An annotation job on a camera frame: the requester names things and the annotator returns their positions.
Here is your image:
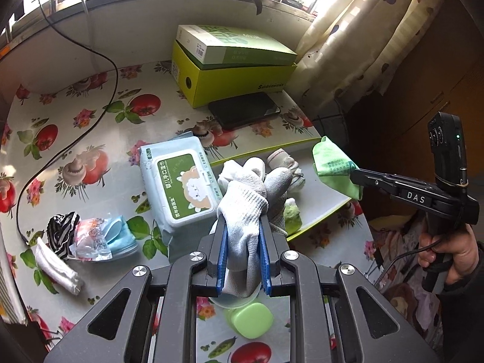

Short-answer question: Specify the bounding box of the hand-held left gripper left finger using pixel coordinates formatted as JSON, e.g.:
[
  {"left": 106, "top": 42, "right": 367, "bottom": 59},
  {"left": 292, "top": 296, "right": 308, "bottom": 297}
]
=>
[{"left": 44, "top": 215, "right": 229, "bottom": 363}]

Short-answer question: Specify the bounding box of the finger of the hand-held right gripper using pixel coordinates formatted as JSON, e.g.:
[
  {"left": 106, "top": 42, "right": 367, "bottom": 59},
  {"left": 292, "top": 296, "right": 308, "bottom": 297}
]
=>
[{"left": 350, "top": 168, "right": 401, "bottom": 202}]

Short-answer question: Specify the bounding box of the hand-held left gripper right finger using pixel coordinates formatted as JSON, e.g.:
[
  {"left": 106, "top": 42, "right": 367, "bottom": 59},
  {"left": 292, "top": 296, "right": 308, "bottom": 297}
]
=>
[{"left": 260, "top": 215, "right": 441, "bottom": 363}]

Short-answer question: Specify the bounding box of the grey knit glove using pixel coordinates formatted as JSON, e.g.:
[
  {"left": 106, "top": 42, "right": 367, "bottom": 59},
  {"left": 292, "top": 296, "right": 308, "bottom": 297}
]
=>
[{"left": 216, "top": 168, "right": 295, "bottom": 299}]

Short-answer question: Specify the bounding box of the green labelled cloth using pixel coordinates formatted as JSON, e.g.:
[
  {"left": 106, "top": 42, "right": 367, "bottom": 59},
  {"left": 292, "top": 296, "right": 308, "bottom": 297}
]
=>
[{"left": 312, "top": 136, "right": 364, "bottom": 200}]

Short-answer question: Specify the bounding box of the green towel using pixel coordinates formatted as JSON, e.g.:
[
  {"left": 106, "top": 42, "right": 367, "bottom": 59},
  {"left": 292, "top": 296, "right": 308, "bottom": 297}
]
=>
[{"left": 283, "top": 198, "right": 304, "bottom": 232}]

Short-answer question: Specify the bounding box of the yellow-green cardboard tray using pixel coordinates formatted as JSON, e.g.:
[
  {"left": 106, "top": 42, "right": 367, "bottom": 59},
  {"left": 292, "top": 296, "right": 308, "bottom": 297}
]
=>
[{"left": 210, "top": 136, "right": 364, "bottom": 240}]

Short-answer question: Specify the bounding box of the white sock with red stitching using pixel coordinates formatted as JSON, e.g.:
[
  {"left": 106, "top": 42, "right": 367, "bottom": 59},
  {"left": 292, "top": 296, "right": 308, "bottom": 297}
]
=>
[{"left": 266, "top": 149, "right": 305, "bottom": 197}]

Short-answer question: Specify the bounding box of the blue face mask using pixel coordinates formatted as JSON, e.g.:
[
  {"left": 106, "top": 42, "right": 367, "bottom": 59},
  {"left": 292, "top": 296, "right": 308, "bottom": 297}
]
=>
[{"left": 100, "top": 215, "right": 139, "bottom": 262}]

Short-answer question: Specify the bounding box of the clear plastic packet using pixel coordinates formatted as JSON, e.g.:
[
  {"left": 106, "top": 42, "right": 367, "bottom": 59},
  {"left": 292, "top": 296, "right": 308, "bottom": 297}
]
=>
[{"left": 69, "top": 217, "right": 114, "bottom": 261}]

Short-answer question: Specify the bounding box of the black and white striped cloth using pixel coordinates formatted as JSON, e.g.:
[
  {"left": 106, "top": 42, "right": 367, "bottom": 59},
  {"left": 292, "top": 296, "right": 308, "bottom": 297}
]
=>
[{"left": 46, "top": 212, "right": 81, "bottom": 261}]

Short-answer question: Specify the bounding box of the white towel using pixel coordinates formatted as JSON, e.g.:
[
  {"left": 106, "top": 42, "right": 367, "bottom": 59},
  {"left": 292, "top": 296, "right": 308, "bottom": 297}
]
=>
[{"left": 35, "top": 236, "right": 84, "bottom": 297}]

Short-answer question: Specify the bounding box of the person's right hand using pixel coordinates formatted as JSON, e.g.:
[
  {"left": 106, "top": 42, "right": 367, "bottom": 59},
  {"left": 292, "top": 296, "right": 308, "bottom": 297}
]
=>
[{"left": 418, "top": 223, "right": 478, "bottom": 285}]

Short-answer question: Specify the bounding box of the clear plastic lidded container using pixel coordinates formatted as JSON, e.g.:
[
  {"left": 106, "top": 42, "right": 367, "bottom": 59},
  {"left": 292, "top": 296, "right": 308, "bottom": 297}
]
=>
[{"left": 209, "top": 285, "right": 262, "bottom": 309}]

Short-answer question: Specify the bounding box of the small green plastic box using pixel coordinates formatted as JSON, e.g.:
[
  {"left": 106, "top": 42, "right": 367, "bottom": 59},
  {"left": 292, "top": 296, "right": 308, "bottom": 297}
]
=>
[{"left": 223, "top": 300, "right": 275, "bottom": 339}]

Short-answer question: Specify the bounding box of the dark grey plaid cloth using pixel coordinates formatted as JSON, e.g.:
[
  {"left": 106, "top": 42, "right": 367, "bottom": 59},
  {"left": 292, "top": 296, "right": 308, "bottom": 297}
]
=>
[{"left": 313, "top": 96, "right": 350, "bottom": 146}]

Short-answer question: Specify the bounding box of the wet wipes pack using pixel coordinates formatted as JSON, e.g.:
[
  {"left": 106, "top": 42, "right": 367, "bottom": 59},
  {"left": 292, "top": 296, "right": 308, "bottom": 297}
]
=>
[{"left": 138, "top": 136, "right": 220, "bottom": 263}]

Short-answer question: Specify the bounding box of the printed blanket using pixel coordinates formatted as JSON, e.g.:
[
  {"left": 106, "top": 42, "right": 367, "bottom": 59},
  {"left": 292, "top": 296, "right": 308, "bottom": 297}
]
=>
[{"left": 368, "top": 212, "right": 447, "bottom": 352}]

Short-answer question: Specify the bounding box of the brown wooden cabinet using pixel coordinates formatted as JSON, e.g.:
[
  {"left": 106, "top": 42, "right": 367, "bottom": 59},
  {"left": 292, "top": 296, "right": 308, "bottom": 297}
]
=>
[{"left": 348, "top": 0, "right": 484, "bottom": 212}]

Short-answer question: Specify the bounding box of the cream patterned curtain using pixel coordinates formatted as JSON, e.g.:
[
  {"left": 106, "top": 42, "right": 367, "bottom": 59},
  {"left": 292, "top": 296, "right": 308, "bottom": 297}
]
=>
[{"left": 287, "top": 0, "right": 450, "bottom": 129}]

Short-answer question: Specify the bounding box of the black phone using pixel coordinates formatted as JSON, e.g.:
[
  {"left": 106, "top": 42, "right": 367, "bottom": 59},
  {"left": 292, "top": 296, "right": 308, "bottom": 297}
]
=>
[{"left": 208, "top": 93, "right": 281, "bottom": 129}]

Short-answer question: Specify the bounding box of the yellow-green shoebox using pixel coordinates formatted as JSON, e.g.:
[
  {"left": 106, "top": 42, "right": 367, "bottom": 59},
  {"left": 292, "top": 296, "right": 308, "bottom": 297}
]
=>
[{"left": 171, "top": 40, "right": 297, "bottom": 109}]

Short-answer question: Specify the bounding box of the white and green flat box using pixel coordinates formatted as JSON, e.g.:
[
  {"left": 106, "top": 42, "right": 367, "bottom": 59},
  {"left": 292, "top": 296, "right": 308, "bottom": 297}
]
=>
[{"left": 176, "top": 25, "right": 297, "bottom": 70}]

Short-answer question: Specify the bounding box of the floral tablecloth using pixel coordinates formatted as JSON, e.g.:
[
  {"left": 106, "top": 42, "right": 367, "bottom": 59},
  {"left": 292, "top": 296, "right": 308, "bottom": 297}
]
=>
[{"left": 0, "top": 62, "right": 379, "bottom": 363}]

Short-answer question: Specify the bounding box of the black power cable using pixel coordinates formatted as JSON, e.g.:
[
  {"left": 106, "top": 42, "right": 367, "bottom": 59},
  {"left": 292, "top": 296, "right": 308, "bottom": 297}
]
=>
[{"left": 17, "top": 0, "right": 119, "bottom": 246}]

